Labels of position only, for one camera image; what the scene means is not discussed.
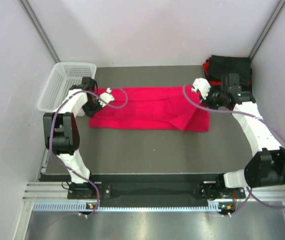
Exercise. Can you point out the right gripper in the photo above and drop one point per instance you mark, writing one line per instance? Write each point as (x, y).
(206, 102)

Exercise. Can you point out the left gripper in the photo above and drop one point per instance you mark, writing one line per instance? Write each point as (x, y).
(91, 113)

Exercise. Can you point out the pink t shirt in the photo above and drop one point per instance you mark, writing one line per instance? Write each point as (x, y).
(153, 108)

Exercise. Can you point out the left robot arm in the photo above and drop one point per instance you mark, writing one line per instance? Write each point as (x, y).
(61, 135)

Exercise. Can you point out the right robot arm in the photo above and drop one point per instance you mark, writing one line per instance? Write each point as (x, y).
(267, 165)

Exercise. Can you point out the black folded t shirt top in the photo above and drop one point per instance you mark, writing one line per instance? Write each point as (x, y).
(232, 65)

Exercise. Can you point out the white plastic basket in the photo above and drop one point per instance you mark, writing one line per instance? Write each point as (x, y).
(61, 78)

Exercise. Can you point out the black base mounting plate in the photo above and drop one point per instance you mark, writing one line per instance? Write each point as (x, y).
(163, 194)

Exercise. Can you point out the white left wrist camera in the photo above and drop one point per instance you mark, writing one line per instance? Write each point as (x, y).
(106, 97)

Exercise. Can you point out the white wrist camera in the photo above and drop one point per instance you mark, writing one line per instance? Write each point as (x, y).
(106, 97)
(202, 86)

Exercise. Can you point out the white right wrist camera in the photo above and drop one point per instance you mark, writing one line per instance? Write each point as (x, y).
(202, 86)

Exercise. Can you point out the aluminium frame rail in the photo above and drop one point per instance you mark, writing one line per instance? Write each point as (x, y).
(45, 191)

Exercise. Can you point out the slotted grey cable duct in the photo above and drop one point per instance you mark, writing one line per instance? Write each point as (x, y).
(69, 206)

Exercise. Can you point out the aluminium corner post right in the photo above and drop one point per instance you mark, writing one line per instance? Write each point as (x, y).
(276, 12)

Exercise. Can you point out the aluminium corner post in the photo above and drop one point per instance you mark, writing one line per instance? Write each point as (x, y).
(276, 12)
(26, 6)

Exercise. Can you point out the aluminium corner post left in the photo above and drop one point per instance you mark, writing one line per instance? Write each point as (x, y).
(26, 6)

